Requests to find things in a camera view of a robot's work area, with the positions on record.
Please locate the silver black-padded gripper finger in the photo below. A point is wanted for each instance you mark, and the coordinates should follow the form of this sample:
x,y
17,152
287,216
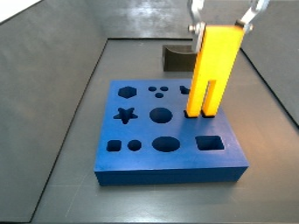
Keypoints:
x,y
196,26
256,8

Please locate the yellow double-square forked block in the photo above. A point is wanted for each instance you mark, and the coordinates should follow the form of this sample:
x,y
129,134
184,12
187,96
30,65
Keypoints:
x,y
220,44

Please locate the blue shape-sorting board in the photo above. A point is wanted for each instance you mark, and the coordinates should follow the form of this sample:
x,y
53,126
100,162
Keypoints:
x,y
150,144

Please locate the black curved holder stand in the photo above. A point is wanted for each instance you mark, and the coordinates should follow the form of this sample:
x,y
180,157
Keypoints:
x,y
177,58

